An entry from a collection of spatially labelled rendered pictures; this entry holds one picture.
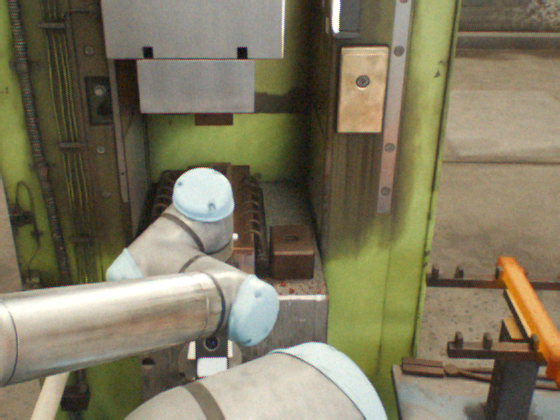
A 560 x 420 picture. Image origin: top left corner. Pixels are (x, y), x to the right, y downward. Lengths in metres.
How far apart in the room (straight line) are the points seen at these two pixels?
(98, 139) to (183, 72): 0.29
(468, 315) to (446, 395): 1.55
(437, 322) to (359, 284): 1.36
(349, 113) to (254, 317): 0.70
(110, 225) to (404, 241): 0.65
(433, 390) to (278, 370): 0.91
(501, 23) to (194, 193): 6.80
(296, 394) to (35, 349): 0.21
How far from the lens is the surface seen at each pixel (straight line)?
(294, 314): 1.35
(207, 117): 1.33
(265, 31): 1.18
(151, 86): 1.21
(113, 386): 1.74
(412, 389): 1.45
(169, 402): 0.54
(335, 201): 1.46
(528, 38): 7.64
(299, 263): 1.36
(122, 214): 1.48
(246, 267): 1.36
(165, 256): 0.82
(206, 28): 1.18
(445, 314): 2.96
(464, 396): 1.46
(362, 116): 1.37
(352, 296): 1.59
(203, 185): 0.87
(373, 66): 1.35
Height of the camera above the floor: 1.66
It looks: 27 degrees down
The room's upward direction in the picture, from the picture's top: 1 degrees clockwise
